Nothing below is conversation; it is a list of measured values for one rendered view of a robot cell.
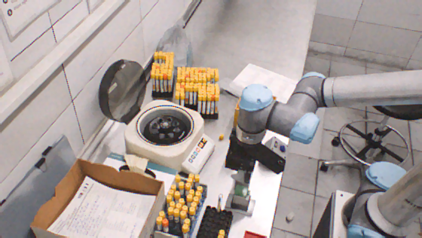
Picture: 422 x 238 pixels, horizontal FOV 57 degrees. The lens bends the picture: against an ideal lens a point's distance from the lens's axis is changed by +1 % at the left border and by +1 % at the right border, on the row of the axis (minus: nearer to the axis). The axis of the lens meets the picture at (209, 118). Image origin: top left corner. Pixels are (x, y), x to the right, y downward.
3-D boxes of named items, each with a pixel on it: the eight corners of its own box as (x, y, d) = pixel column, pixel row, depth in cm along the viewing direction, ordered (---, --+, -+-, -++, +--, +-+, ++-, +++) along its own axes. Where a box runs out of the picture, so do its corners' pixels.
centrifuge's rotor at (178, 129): (174, 160, 130) (173, 145, 125) (136, 144, 134) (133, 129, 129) (194, 131, 140) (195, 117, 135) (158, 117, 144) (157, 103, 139)
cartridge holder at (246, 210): (252, 216, 122) (253, 210, 119) (224, 209, 123) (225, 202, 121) (255, 202, 125) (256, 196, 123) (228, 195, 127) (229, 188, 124)
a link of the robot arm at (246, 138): (268, 117, 101) (262, 138, 95) (265, 129, 104) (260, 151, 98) (240, 111, 102) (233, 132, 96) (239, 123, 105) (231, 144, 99)
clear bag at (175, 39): (191, 80, 170) (192, 45, 157) (152, 79, 169) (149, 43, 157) (194, 48, 188) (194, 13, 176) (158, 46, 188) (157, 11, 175)
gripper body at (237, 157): (230, 151, 114) (234, 121, 105) (259, 157, 112) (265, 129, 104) (224, 169, 108) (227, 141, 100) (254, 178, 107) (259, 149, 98)
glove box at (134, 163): (166, 208, 122) (166, 190, 116) (99, 188, 127) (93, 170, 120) (180, 178, 131) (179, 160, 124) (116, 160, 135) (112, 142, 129)
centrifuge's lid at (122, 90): (102, 81, 115) (81, 76, 118) (120, 141, 131) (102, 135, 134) (141, 47, 129) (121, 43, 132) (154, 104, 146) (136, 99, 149)
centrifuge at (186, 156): (191, 188, 128) (191, 165, 120) (117, 157, 137) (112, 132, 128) (220, 141, 144) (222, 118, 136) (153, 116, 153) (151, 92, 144)
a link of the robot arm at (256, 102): (269, 107, 87) (235, 95, 90) (262, 140, 95) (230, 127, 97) (281, 88, 92) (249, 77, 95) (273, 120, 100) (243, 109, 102)
